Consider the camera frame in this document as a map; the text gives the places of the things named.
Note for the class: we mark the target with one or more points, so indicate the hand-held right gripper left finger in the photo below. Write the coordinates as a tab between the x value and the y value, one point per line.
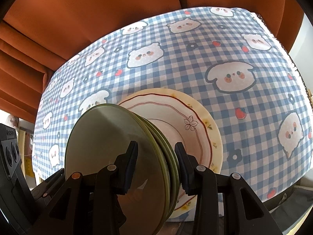
129	169

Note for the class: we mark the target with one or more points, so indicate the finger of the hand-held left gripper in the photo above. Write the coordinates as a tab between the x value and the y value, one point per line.
51	183

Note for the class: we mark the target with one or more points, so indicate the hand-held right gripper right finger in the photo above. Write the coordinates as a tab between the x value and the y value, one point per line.
185	171

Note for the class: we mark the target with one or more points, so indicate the cream floral scalloped plate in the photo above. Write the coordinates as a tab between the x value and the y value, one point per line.
212	124

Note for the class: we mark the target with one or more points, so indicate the small white red-rimmed plate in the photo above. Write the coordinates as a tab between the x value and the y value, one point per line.
171	112

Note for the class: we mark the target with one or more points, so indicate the wooden shelf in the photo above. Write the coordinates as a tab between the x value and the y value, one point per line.
24	132

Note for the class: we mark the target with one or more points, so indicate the blue checked cartoon tablecloth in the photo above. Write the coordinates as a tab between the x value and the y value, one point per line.
171	61

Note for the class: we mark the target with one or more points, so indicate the orange curtain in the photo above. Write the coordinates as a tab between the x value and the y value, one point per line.
97	17

